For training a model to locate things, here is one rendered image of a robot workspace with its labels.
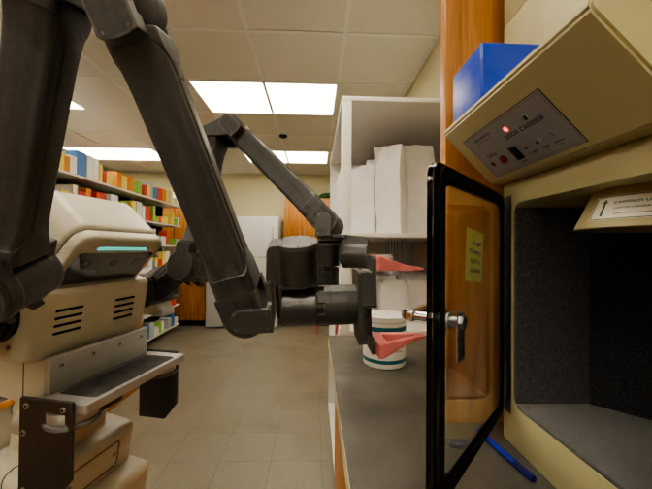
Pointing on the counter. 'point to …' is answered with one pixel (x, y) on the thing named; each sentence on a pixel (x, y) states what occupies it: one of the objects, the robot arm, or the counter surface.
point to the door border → (438, 327)
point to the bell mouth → (618, 211)
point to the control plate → (549, 121)
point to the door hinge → (507, 307)
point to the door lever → (415, 312)
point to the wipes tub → (390, 322)
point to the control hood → (578, 83)
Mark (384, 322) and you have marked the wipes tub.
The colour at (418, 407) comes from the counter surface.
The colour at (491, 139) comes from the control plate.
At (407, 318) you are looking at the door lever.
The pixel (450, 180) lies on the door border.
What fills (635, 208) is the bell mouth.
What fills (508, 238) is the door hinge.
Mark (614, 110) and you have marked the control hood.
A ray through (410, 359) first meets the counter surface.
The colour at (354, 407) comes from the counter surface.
